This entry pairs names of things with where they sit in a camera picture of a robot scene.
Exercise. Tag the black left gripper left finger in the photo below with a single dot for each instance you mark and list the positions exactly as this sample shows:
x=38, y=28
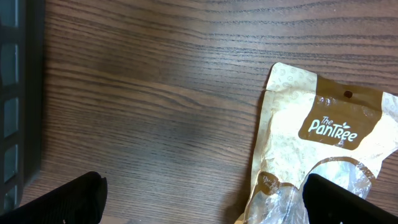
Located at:
x=80, y=201

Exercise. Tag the grey plastic mesh basket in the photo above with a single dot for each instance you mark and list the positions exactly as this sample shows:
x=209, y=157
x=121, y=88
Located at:
x=22, y=70

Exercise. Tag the brown Pantree bag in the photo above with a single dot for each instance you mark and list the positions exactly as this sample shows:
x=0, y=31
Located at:
x=313, y=125

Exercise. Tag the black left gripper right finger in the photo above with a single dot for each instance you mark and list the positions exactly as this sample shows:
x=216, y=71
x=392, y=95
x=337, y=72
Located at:
x=328, y=203

